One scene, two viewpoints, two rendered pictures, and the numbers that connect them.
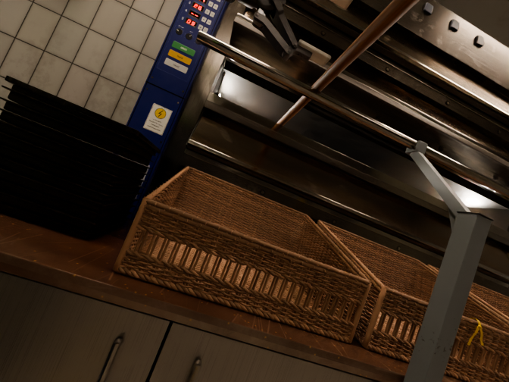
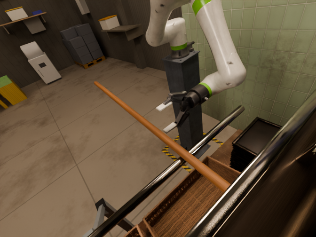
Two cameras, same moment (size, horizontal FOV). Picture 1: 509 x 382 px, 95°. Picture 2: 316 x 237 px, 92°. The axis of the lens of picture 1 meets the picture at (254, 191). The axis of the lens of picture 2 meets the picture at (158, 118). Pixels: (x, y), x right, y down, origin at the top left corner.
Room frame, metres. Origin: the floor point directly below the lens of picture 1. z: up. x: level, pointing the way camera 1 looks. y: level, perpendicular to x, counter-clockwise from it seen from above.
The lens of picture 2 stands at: (0.93, -0.20, 1.64)
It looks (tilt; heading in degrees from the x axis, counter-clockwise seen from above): 40 degrees down; 163
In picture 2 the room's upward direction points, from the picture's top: 17 degrees counter-clockwise
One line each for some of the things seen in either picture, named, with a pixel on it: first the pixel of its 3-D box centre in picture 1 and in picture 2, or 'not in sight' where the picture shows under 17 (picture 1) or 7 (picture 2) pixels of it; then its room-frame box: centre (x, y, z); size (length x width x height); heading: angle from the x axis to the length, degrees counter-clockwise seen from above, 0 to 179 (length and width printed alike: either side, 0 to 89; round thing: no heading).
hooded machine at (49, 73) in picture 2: not in sight; (42, 63); (-5.61, -1.58, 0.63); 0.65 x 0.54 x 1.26; 9
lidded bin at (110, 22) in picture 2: not in sight; (109, 22); (-3.70, 0.72, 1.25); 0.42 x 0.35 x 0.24; 13
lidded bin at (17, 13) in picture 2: not in sight; (17, 14); (-6.20, -1.43, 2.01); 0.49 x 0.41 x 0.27; 103
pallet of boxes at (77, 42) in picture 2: not in sight; (82, 45); (-6.09, -0.13, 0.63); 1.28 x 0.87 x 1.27; 13
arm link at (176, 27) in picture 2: not in sight; (175, 34); (-0.12, 0.44, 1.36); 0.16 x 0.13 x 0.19; 79
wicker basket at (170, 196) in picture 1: (248, 232); (210, 217); (0.74, -0.03, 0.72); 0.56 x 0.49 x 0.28; 100
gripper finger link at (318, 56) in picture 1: (312, 53); (169, 127); (0.44, -0.01, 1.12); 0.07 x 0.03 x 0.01; 100
